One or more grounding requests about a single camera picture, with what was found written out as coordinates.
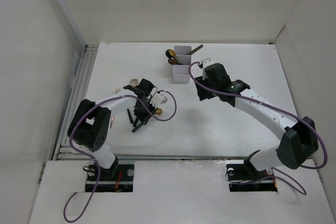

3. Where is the beige plastic spoon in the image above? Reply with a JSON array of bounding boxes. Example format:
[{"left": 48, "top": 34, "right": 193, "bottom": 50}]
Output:
[{"left": 130, "top": 78, "right": 139, "bottom": 87}]

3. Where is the gold spoon green handle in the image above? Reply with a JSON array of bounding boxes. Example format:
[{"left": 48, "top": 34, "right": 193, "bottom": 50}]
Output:
[
  {"left": 173, "top": 51, "right": 182, "bottom": 65},
  {"left": 131, "top": 108, "right": 163, "bottom": 133}
]

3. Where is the rose gold fork green handle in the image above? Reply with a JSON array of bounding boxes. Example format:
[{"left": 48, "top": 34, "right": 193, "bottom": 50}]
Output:
[{"left": 115, "top": 88, "right": 134, "bottom": 124}]

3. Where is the brown grey chopstick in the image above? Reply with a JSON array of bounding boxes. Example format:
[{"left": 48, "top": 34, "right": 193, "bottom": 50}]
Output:
[{"left": 189, "top": 44, "right": 205, "bottom": 55}]

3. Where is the white three-compartment utensil holder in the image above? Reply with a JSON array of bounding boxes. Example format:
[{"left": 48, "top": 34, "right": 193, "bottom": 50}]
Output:
[{"left": 172, "top": 45, "right": 192, "bottom": 83}]

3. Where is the brown spoon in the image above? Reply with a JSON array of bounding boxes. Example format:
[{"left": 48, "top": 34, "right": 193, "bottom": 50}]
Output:
[{"left": 167, "top": 58, "right": 179, "bottom": 65}]

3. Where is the black spoon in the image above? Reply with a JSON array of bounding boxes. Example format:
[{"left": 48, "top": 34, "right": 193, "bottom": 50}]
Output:
[{"left": 165, "top": 49, "right": 174, "bottom": 58}]

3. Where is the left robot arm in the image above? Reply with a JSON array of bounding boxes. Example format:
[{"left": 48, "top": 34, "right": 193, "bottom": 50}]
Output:
[{"left": 68, "top": 79, "right": 157, "bottom": 180}]

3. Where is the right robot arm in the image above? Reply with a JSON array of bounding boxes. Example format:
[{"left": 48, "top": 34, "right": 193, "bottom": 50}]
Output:
[{"left": 192, "top": 59, "right": 319, "bottom": 179}]

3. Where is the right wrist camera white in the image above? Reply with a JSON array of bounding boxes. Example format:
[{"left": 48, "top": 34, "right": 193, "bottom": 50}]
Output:
[{"left": 198, "top": 58, "right": 213, "bottom": 69}]

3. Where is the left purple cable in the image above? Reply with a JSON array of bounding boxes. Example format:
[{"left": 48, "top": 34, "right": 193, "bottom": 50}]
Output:
[{"left": 63, "top": 90, "right": 177, "bottom": 222}]

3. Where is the aluminium rail front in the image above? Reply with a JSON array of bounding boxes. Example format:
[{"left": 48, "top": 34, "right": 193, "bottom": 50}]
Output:
[{"left": 116, "top": 154, "right": 245, "bottom": 161}]

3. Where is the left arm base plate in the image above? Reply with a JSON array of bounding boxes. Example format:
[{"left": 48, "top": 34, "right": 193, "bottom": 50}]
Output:
[{"left": 83, "top": 163, "right": 135, "bottom": 193}]

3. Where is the aluminium frame left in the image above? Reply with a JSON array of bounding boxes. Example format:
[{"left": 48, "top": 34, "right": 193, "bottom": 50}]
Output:
[{"left": 51, "top": 44, "right": 99, "bottom": 161}]

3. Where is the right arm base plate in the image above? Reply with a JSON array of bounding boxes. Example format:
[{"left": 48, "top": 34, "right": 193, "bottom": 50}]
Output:
[{"left": 225, "top": 163, "right": 278, "bottom": 192}]

